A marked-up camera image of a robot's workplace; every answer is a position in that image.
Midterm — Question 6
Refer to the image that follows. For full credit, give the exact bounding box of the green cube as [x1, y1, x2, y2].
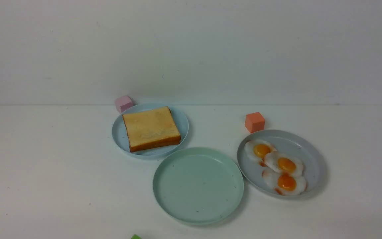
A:
[130, 234, 142, 239]

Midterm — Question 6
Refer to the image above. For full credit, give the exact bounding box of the toast bread slice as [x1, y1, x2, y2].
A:
[122, 107, 181, 153]

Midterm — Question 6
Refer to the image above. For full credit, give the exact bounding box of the fried egg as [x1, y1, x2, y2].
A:
[263, 151, 305, 177]
[244, 140, 277, 167]
[261, 169, 308, 196]

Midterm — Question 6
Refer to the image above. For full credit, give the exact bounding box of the orange cube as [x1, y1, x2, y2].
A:
[244, 112, 266, 134]

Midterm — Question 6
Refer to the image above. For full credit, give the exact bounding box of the pink cube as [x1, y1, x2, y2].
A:
[115, 95, 134, 114]

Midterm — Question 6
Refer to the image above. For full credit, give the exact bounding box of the grey plate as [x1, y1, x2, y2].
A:
[237, 130, 327, 200]

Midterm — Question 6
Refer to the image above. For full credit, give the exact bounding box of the light green plate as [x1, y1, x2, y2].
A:
[153, 147, 245, 226]

